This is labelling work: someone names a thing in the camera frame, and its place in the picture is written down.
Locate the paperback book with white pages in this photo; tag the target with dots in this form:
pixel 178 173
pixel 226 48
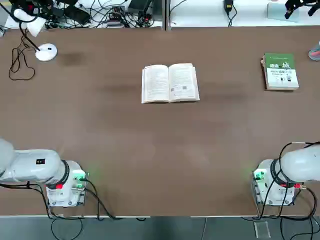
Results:
pixel 170 82

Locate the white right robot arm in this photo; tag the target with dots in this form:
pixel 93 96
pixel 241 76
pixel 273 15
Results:
pixel 300 162

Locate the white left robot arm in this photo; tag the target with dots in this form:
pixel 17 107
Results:
pixel 30 165

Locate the green cover book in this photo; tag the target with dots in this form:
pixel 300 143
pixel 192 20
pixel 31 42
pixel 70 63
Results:
pixel 281 72

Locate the small electronics board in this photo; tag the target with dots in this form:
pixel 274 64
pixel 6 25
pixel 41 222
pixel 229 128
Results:
pixel 116 16

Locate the white desk lamp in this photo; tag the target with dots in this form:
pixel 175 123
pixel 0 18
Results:
pixel 46 52

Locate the black power adapter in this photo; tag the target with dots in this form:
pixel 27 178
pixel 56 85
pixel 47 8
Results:
pixel 228 5

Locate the black flat box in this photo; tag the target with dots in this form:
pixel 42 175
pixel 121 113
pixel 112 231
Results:
pixel 75 13

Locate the metal floor outlet cover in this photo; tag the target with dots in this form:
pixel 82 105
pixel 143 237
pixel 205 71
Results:
pixel 262 229

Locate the pale teal folder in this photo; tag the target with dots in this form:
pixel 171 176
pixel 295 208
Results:
pixel 282 12

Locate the aluminium table post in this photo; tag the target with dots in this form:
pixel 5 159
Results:
pixel 166 15

